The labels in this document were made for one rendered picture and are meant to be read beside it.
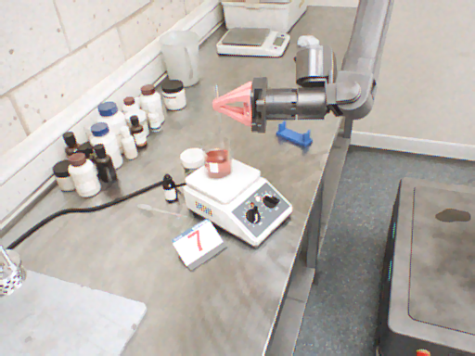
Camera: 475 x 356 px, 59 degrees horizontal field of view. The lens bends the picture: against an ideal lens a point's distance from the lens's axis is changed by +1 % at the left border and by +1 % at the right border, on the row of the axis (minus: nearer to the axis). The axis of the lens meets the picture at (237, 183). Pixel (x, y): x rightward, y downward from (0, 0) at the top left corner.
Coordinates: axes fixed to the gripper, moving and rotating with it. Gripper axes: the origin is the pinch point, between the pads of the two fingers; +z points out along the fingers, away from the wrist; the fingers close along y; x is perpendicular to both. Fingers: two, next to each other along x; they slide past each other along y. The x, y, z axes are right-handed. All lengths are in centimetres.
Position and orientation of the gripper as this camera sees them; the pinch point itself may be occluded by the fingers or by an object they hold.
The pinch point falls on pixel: (217, 105)
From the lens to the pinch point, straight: 78.7
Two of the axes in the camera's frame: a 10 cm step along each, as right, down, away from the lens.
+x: 0.7, 7.7, 6.3
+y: -1.1, 6.3, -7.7
